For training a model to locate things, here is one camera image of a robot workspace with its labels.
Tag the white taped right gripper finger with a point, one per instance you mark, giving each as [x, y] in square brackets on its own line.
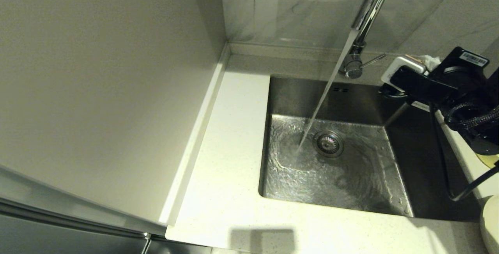
[432, 63]

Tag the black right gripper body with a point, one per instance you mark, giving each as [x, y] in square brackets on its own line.
[462, 70]

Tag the thin chrome faucet lever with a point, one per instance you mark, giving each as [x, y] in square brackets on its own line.
[373, 60]

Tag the pale yellow bowl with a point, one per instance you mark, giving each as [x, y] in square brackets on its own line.
[492, 159]

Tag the round cream plate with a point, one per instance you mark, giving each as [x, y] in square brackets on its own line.
[492, 222]

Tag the stainless steel sink basin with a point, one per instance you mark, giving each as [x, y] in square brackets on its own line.
[351, 191]

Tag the tall chrome faucet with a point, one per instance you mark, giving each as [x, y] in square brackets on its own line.
[372, 4]

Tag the round metal drain strainer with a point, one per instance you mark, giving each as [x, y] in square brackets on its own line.
[328, 143]

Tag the tall pale cabinet side panel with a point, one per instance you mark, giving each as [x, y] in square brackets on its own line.
[97, 90]

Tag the metal cabinet trim strip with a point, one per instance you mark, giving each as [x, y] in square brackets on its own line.
[78, 219]

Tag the dark glossy cabinet door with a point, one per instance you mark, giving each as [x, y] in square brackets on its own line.
[58, 240]

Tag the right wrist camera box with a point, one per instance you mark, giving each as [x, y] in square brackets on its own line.
[405, 78]

